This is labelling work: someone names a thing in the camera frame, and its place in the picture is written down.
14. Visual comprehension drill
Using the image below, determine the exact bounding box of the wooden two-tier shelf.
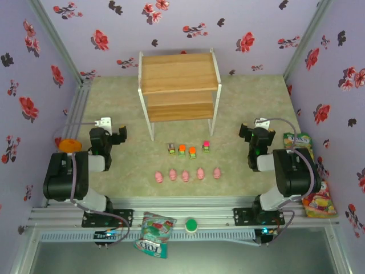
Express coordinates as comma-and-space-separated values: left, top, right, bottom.
138, 47, 223, 141

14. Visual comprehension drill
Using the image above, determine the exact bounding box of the orange lidded plastic cup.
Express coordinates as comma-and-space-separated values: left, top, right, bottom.
58, 138, 83, 152

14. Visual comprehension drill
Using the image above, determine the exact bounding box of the green Fox's candy bag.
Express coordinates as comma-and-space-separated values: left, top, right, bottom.
283, 132, 315, 167

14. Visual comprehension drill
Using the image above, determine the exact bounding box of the red Fox's candy bag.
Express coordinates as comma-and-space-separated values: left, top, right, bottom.
301, 180, 338, 219

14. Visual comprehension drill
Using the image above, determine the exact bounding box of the small black controller board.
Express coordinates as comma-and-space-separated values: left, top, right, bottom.
255, 227, 279, 246
94, 229, 120, 247

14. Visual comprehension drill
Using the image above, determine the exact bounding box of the teal Fox's candy bag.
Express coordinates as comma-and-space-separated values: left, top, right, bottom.
133, 211, 177, 260

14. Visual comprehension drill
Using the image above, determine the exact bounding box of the green push button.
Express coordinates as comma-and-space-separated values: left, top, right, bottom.
184, 218, 198, 233

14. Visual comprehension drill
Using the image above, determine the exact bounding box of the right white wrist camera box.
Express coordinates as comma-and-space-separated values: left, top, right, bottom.
254, 117, 271, 130

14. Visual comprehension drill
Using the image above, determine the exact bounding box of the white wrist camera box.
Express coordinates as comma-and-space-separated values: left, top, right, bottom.
95, 116, 112, 128
254, 117, 271, 130

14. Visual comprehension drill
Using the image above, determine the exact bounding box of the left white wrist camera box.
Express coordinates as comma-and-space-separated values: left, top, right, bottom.
95, 116, 112, 128

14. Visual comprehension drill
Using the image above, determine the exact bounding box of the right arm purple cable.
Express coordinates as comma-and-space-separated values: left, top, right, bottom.
265, 117, 322, 246

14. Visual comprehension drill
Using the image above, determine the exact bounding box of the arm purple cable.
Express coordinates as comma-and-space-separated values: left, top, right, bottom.
265, 117, 322, 246
52, 121, 131, 248

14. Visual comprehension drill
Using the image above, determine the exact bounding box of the aluminium side rail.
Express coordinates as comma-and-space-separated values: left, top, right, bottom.
42, 78, 94, 206

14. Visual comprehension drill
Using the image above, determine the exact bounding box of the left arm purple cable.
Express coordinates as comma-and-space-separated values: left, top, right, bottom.
52, 121, 131, 248

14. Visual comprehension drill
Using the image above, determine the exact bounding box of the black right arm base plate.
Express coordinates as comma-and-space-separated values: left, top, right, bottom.
233, 207, 286, 226

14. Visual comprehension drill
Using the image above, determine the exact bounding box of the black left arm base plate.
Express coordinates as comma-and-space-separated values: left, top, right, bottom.
82, 209, 134, 228

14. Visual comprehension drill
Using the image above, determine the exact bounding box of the aluminium base rail bed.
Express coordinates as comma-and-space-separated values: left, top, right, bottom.
27, 196, 342, 229

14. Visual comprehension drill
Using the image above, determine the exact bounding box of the white slotted cable duct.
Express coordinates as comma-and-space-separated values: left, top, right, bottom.
38, 230, 256, 243

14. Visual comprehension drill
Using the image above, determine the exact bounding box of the aluminium corner post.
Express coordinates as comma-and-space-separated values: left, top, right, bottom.
27, 0, 85, 83
282, 0, 334, 82

